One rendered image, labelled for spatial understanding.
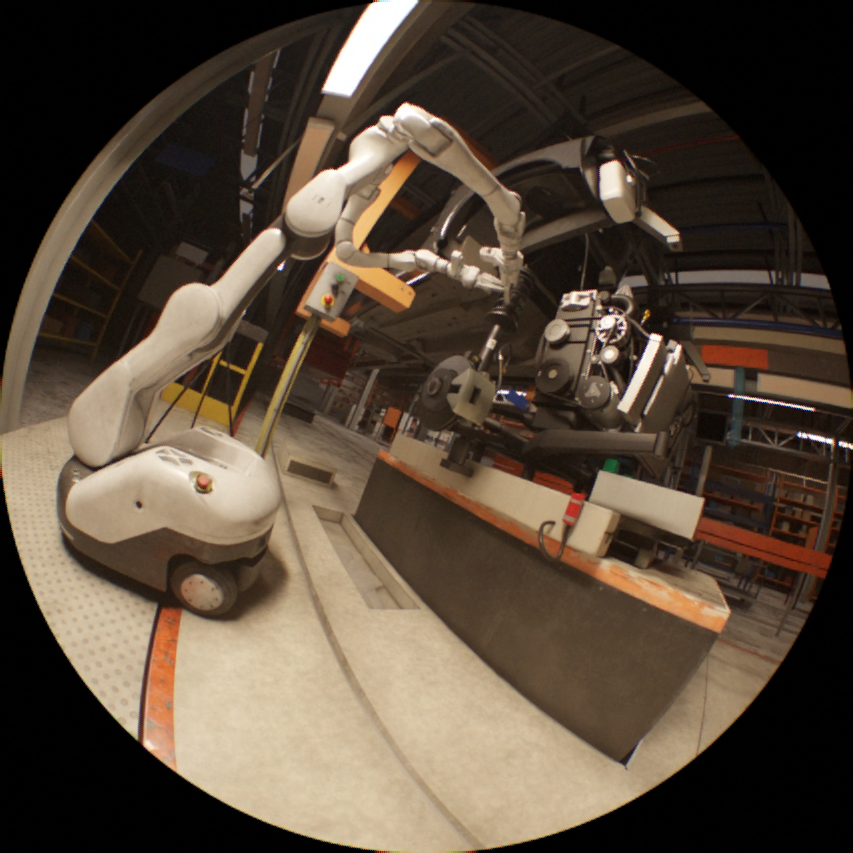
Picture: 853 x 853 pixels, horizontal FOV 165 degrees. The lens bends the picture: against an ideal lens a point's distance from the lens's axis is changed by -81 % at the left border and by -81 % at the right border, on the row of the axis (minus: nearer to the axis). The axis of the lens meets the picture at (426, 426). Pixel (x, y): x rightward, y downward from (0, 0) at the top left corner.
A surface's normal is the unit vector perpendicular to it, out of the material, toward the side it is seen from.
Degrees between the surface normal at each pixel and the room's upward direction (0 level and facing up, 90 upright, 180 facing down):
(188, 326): 90
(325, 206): 90
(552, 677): 90
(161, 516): 90
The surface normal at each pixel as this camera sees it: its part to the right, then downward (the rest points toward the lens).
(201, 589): 0.47, 0.12
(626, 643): -0.77, -0.34
